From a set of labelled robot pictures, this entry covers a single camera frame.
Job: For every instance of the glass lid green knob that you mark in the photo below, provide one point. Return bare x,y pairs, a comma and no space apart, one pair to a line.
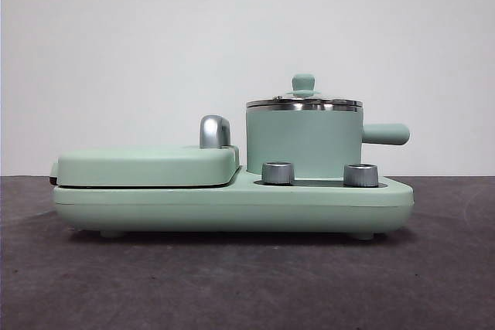
304,82

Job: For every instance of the silver control knob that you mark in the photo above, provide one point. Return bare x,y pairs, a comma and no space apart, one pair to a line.
360,175
278,172

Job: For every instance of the green breakfast machine base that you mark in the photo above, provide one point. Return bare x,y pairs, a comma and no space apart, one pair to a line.
232,210

